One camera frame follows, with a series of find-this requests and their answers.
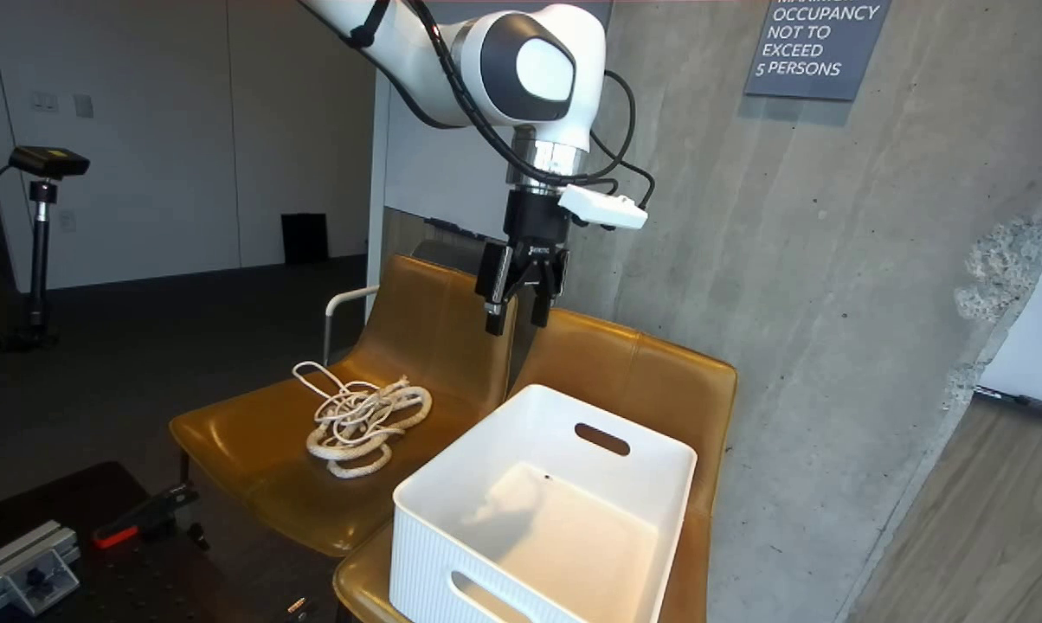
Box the small black box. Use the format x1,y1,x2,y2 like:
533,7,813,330
277,211,333,272

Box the orange black clamp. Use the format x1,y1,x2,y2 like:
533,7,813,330
87,480,200,555

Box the black perforated mounting board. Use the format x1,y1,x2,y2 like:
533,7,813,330
0,462,273,623

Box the mustard leather chair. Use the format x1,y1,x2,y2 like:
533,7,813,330
328,305,740,623
169,252,522,566

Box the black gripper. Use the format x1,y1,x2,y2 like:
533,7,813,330
476,185,576,339

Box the aluminium extrusion rail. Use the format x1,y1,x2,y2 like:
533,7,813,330
0,516,82,620

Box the black camera stand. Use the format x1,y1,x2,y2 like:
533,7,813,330
0,171,65,357

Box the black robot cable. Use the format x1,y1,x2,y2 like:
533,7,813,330
343,0,660,219

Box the black camera on stand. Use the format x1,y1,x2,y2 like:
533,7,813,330
7,144,93,185

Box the white panel black ledge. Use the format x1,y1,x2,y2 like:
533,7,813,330
972,228,1042,418

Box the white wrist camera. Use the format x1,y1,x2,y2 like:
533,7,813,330
555,185,652,236

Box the grey occupancy sign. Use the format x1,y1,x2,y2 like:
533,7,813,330
740,0,897,108

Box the thin white cord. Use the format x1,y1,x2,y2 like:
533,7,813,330
288,357,430,463

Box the white plastic basket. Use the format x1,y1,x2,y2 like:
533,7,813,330
389,381,704,623

